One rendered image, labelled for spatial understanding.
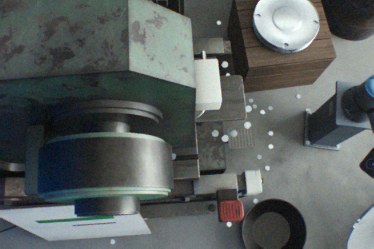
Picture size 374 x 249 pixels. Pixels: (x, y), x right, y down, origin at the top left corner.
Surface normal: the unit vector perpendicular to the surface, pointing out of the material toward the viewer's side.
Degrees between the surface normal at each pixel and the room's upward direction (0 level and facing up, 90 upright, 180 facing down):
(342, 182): 0
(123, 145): 26
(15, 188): 31
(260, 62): 0
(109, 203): 17
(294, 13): 0
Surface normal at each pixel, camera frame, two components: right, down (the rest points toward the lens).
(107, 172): 0.18, -0.29
